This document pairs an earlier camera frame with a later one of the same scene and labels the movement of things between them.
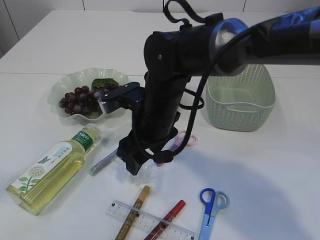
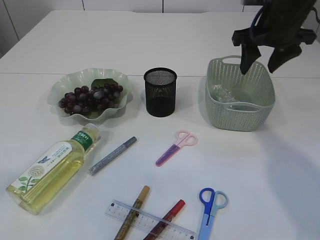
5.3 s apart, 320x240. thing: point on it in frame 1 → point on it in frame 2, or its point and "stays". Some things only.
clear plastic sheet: (145, 174) → (223, 95)
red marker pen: (166, 220) stays
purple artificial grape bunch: (84, 99) stays
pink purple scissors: (179, 141) stays
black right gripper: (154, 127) → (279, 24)
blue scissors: (213, 202) stays
